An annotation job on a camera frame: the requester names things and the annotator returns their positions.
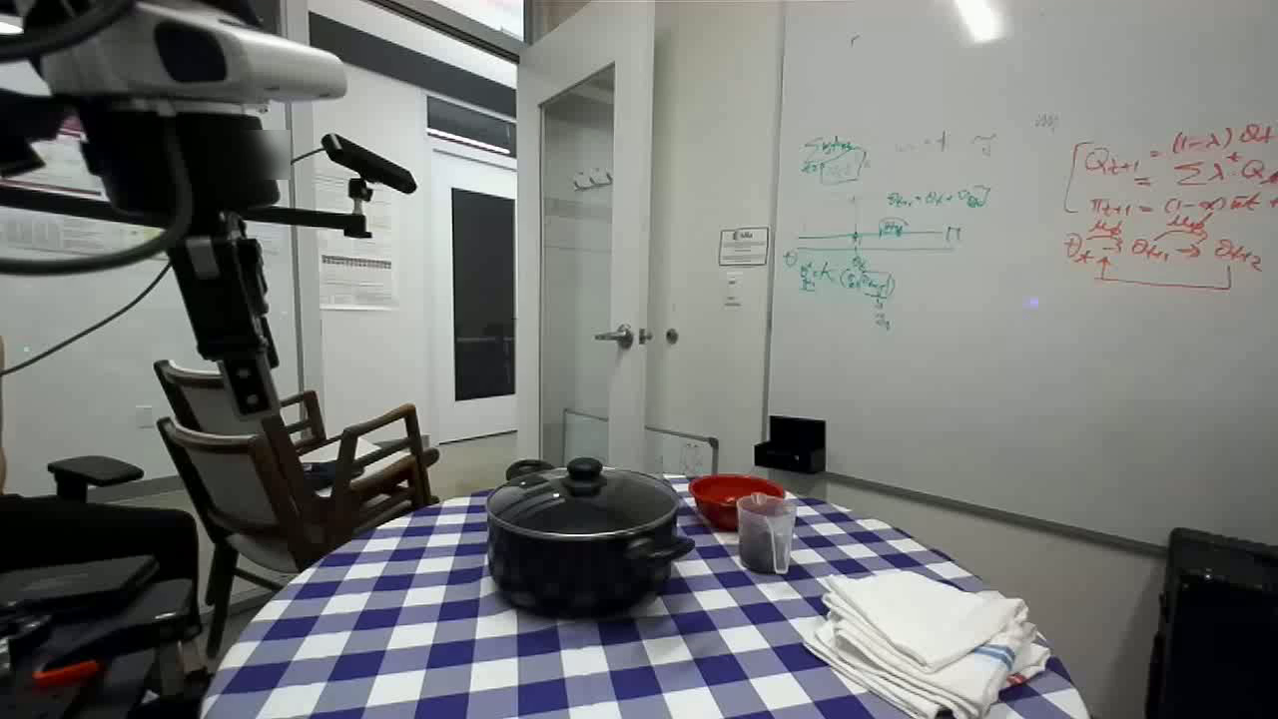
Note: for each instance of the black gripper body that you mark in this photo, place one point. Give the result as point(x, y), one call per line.
point(221, 283)

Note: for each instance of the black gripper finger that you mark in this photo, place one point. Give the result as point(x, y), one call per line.
point(231, 371)
point(265, 371)

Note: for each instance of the glass pot lid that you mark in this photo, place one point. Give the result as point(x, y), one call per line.
point(586, 506)

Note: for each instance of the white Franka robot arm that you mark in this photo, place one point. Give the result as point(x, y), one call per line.
point(202, 54)

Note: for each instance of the black cooking pot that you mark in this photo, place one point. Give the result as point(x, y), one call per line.
point(586, 574)

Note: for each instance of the wooden armchair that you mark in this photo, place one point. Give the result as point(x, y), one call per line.
point(242, 494)
point(194, 393)

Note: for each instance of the black office chair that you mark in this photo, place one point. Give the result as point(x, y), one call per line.
point(92, 532)

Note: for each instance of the black robot cart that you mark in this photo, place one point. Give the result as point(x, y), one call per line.
point(81, 602)

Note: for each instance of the blue white checkered tablecloth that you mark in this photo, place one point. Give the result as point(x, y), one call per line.
point(439, 640)

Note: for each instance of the orange clamp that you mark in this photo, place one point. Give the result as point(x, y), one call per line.
point(64, 671)

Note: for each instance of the white door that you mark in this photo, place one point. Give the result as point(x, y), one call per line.
point(711, 359)

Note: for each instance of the red bowl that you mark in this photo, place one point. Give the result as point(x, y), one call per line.
point(723, 496)

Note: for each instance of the small door sign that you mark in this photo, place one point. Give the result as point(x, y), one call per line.
point(744, 247)

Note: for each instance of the clear plastic cup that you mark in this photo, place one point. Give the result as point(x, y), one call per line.
point(763, 539)

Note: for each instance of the black box on whiteboard ledge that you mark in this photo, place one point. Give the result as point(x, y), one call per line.
point(792, 446)

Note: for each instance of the folded white towels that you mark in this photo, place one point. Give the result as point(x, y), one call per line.
point(920, 634)

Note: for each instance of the whiteboard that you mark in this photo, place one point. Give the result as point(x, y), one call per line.
point(1010, 331)

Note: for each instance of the black hard case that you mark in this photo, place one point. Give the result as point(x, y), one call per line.
point(1221, 623)

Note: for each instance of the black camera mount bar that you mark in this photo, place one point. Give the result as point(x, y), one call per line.
point(306, 215)

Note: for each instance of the black stereo camera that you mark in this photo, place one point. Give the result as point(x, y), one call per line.
point(366, 162)

